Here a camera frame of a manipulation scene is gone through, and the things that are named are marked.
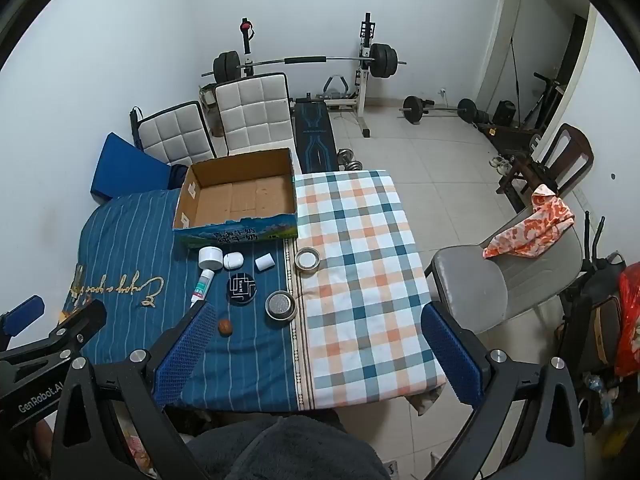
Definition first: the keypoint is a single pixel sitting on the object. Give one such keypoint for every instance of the white barbell rack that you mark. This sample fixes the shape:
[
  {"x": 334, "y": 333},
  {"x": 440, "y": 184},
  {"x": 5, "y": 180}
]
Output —
[{"x": 365, "y": 95}]

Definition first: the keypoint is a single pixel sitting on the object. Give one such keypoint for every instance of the barbell with black plates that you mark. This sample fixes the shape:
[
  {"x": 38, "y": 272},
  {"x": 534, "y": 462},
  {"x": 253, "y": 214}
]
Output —
[{"x": 300, "y": 60}]

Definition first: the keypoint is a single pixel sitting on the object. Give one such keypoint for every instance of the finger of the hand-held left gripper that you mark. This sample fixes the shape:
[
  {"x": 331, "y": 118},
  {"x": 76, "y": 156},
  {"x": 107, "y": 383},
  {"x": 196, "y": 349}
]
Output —
[
  {"x": 75, "y": 325},
  {"x": 22, "y": 316}
]

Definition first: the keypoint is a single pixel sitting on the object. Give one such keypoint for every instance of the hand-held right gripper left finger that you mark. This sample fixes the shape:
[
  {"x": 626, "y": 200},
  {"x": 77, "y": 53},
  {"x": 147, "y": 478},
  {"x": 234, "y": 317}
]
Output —
[{"x": 185, "y": 355}]

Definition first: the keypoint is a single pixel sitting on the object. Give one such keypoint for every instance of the red plastic bag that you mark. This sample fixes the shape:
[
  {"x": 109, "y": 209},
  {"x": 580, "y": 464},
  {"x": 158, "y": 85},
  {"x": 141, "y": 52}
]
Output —
[{"x": 631, "y": 320}]

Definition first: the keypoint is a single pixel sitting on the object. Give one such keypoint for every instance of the brown walnut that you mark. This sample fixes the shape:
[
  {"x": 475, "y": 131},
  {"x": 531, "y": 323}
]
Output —
[{"x": 225, "y": 326}]

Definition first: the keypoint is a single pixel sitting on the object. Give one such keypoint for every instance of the white rectangular block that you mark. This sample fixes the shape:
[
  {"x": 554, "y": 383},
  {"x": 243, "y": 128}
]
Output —
[{"x": 264, "y": 262}]

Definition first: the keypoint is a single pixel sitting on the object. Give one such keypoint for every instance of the round metal mesh-lid tin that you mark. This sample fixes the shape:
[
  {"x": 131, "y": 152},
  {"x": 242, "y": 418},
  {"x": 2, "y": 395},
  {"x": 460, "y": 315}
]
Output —
[{"x": 280, "y": 306}]

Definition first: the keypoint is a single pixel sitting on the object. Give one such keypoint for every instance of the grey chair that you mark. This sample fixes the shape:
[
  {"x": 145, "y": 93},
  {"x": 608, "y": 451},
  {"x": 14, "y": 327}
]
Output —
[{"x": 470, "y": 280}]

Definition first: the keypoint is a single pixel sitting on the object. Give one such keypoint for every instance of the blue foam mat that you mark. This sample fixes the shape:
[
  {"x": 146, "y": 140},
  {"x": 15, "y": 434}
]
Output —
[{"x": 125, "y": 170}]

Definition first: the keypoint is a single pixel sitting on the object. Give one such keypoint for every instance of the black round maze disc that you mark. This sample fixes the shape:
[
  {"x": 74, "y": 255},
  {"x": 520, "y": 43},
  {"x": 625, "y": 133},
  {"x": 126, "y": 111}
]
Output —
[{"x": 241, "y": 289}]

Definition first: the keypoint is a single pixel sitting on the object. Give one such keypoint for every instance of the blue striped blanket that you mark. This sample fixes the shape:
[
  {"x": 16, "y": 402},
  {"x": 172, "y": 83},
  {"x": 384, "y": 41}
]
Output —
[{"x": 130, "y": 240}]

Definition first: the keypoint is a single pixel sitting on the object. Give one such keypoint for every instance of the plastic water bottle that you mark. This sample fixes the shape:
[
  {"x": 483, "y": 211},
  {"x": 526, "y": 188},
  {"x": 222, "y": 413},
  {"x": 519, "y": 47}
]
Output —
[{"x": 599, "y": 395}]

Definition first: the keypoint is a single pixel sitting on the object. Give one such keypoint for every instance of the orange patterned cloth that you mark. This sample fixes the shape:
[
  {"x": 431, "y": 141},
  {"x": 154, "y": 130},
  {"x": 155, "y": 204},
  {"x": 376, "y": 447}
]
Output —
[{"x": 540, "y": 220}]

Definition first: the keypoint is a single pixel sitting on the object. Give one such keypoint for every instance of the white cream jar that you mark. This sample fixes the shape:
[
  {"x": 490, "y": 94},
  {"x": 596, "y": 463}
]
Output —
[{"x": 210, "y": 257}]

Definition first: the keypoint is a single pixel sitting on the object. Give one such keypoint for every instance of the person's dark fleece clothing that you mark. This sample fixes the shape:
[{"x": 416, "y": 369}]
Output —
[{"x": 290, "y": 452}]

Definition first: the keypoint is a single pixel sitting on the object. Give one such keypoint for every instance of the short barbell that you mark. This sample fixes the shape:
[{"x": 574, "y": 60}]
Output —
[{"x": 440, "y": 108}]

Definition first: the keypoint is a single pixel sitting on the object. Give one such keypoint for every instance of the black weight bench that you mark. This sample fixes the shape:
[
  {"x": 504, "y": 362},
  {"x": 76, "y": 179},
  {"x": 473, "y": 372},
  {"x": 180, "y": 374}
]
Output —
[{"x": 312, "y": 135}]

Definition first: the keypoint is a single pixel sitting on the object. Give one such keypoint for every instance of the black kick scooter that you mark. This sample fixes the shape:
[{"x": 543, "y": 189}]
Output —
[{"x": 542, "y": 95}]

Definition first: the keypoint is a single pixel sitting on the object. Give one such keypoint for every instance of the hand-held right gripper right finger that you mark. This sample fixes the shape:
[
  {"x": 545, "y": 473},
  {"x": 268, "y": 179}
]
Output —
[{"x": 452, "y": 355}]

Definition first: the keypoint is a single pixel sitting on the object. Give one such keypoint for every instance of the plaid cloth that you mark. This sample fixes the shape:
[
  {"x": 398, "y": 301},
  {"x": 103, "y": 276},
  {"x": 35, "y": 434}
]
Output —
[{"x": 360, "y": 285}]

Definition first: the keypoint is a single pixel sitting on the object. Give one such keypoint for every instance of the white tube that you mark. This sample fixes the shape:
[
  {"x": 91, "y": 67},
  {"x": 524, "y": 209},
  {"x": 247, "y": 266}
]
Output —
[{"x": 201, "y": 287}]

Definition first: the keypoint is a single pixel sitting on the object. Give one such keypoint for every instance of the black exercise machine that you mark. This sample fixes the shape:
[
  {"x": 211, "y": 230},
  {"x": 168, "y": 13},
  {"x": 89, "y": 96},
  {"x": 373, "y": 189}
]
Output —
[{"x": 595, "y": 310}]

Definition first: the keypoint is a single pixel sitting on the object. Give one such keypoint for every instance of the blue milk carton box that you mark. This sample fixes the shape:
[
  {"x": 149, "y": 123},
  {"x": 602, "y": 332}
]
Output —
[{"x": 240, "y": 200}]

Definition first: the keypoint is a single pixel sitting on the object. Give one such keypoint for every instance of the white padded chair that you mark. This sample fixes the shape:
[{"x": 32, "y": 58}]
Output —
[
  {"x": 175, "y": 135},
  {"x": 255, "y": 110}
]

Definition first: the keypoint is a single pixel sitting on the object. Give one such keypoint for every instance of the chrome dumbbell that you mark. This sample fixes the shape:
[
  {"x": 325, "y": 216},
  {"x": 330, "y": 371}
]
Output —
[
  {"x": 354, "y": 165},
  {"x": 345, "y": 154}
]

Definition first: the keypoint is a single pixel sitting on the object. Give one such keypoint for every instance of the dark wooden chair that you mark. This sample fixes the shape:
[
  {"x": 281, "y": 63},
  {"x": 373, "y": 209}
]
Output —
[{"x": 575, "y": 150}]

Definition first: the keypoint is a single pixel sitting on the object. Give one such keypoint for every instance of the white earbud case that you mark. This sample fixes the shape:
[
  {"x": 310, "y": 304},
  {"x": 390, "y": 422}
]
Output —
[{"x": 232, "y": 261}]

